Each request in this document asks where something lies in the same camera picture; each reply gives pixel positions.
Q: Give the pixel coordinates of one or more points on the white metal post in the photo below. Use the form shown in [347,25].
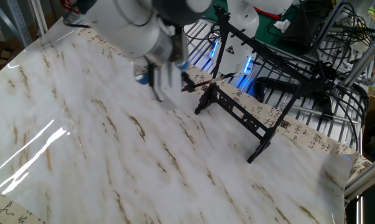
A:
[38,18]

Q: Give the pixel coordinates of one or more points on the black wooden pen rack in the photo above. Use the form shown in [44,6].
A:
[258,152]

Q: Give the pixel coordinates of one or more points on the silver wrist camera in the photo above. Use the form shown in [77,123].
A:
[179,53]

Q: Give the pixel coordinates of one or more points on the brown calligraphy brush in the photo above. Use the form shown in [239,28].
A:
[212,81]

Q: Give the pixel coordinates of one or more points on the black bag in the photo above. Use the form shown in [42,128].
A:
[299,34]

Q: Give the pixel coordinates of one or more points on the glossy marble pattern sheet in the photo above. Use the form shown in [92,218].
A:
[81,124]

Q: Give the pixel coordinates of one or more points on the cardboard box red print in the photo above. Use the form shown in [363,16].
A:
[67,4]

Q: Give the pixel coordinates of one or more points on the grey steel shelf upright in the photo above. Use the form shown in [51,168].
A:
[16,18]

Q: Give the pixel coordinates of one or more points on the red black tool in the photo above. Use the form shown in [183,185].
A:
[268,14]

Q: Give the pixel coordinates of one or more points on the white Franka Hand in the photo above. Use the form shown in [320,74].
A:
[170,87]

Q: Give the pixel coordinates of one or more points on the crumpled white paper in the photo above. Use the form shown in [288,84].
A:
[282,26]

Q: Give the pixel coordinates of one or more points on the aluminium frame post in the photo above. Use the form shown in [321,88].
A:
[364,59]
[367,179]

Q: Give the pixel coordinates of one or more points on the green mat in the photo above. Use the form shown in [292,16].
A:
[268,37]

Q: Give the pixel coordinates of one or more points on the brown cardboard scraps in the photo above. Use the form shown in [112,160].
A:
[2,56]

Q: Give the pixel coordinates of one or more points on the thin metal rod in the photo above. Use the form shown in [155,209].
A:
[342,118]

